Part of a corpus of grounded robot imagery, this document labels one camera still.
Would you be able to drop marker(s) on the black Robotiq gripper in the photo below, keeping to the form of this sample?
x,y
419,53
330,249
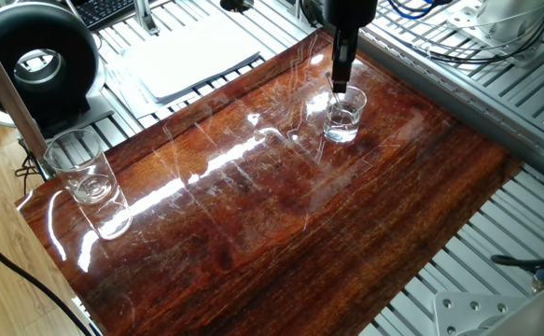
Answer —
x,y
350,11

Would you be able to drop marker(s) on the small glass beaker with water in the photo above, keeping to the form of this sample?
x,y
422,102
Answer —
x,y
341,126

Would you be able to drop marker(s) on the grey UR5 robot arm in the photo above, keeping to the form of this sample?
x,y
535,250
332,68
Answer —
x,y
533,312

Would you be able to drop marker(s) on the large empty glass beaker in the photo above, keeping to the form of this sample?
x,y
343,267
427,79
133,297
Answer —
x,y
85,186

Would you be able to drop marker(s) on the grey aluminium table beam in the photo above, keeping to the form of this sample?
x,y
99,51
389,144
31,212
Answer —
x,y
486,121

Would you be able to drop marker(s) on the white paper stack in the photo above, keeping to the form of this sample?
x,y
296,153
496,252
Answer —
x,y
183,60

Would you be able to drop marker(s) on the white cylindrical base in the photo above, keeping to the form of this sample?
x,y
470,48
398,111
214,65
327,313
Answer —
x,y
514,18

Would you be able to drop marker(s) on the glossy wood-grain table mat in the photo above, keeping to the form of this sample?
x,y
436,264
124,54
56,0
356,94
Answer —
x,y
276,210

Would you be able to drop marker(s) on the black keyboard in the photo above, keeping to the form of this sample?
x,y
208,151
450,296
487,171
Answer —
x,y
103,11

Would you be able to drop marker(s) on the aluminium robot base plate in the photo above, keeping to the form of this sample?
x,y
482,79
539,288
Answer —
x,y
458,312

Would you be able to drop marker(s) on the aluminium frame post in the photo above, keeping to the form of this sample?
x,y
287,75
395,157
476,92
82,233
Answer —
x,y
1,93

